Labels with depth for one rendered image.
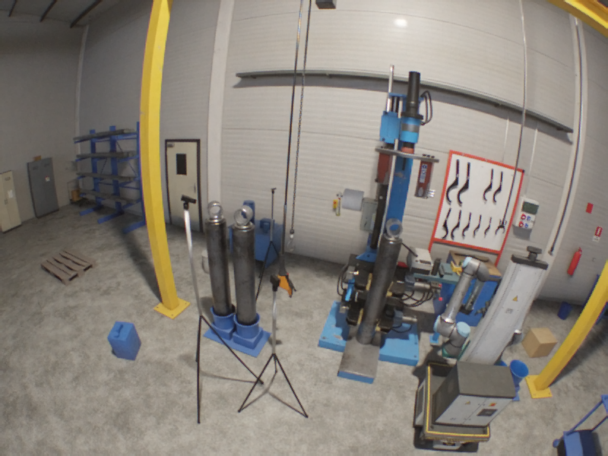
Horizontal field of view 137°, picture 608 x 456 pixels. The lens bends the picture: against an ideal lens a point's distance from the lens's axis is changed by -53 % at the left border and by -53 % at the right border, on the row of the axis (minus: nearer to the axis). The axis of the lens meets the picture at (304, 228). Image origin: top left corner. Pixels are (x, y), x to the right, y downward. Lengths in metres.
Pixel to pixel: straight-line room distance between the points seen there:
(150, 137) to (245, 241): 1.54
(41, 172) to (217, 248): 8.53
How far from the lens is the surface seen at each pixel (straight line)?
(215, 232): 2.44
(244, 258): 2.36
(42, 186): 10.24
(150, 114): 2.92
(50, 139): 10.84
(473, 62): 4.75
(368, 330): 2.92
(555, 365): 3.75
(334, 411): 2.67
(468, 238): 4.76
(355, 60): 4.48
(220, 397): 2.73
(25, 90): 10.79
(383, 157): 2.29
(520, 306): 2.24
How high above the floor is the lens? 2.34
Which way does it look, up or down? 22 degrees down
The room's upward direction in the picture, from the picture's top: 5 degrees clockwise
